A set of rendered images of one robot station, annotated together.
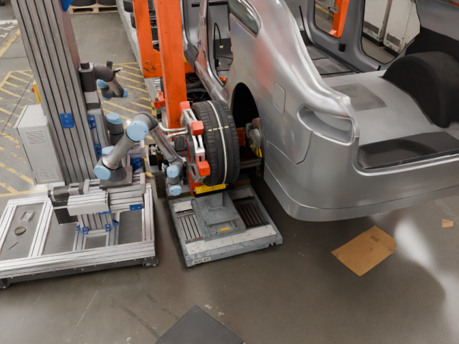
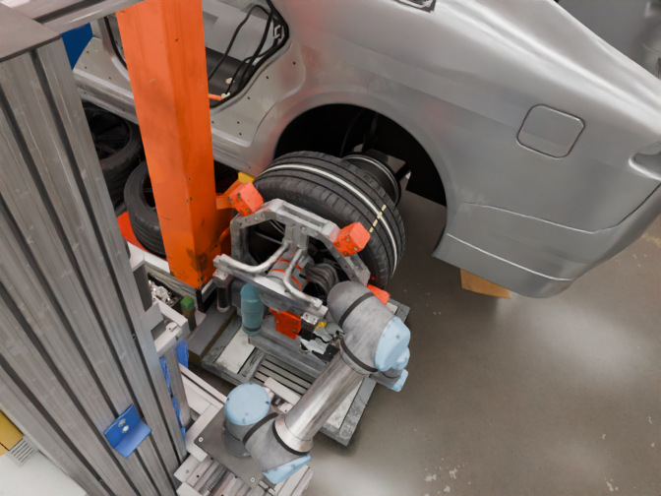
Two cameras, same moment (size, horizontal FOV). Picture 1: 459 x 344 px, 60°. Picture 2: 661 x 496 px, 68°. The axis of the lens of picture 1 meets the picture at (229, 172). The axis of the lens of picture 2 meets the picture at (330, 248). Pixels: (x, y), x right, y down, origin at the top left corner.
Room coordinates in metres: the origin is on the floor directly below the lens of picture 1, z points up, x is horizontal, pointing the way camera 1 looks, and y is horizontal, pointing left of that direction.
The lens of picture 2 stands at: (1.87, 1.14, 2.30)
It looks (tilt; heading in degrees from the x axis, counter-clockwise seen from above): 49 degrees down; 305
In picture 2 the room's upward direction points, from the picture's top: 11 degrees clockwise
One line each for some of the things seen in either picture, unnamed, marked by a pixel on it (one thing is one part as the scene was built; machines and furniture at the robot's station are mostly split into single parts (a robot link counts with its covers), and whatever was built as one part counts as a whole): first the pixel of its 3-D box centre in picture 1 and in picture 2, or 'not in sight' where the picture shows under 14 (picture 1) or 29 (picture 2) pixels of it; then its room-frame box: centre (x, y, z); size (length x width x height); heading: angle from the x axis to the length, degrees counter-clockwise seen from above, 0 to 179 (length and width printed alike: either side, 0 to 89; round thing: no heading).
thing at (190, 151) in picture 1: (183, 148); (286, 279); (2.59, 0.36, 0.85); 0.21 x 0.14 x 0.14; 108
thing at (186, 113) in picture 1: (192, 146); (296, 266); (2.61, 0.29, 0.85); 0.54 x 0.07 x 0.54; 18
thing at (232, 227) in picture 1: (216, 214); (309, 334); (2.63, 0.11, 0.13); 0.50 x 0.36 x 0.10; 18
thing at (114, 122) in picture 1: (114, 122); not in sight; (2.76, 0.91, 0.98); 0.13 x 0.12 x 0.14; 86
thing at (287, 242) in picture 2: (172, 122); (257, 245); (2.67, 0.43, 1.03); 0.19 x 0.18 x 0.11; 108
